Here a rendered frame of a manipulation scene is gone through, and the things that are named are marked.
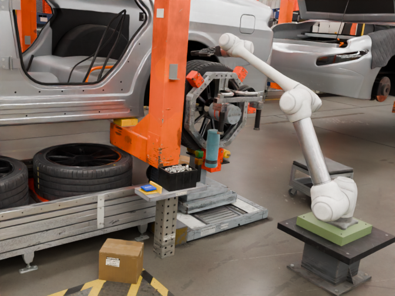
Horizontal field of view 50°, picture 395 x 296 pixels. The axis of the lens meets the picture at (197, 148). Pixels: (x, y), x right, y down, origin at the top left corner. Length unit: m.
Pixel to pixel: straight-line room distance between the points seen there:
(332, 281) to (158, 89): 1.53
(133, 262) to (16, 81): 1.28
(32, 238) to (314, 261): 1.65
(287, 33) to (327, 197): 4.66
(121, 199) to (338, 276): 1.38
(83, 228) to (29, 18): 2.96
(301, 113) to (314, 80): 3.07
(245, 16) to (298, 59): 1.98
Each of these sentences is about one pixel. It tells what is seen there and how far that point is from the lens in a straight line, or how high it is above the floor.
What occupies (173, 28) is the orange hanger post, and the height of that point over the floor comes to 1.39.
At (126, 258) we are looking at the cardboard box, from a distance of 2.46.
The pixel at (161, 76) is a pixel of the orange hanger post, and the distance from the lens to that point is 2.62.
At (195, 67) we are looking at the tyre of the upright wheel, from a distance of 3.03.
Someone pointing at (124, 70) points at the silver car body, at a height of 1.08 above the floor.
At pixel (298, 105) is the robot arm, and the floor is 1.04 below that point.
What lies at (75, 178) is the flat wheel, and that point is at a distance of 2.74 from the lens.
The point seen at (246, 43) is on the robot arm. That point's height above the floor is 1.33.
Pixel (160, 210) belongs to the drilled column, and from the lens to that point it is 2.65.
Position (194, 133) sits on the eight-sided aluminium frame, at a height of 0.71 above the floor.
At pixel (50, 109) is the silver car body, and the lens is 2.88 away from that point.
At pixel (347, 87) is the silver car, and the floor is 0.88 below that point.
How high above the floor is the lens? 1.40
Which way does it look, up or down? 15 degrees down
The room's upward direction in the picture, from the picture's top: 5 degrees clockwise
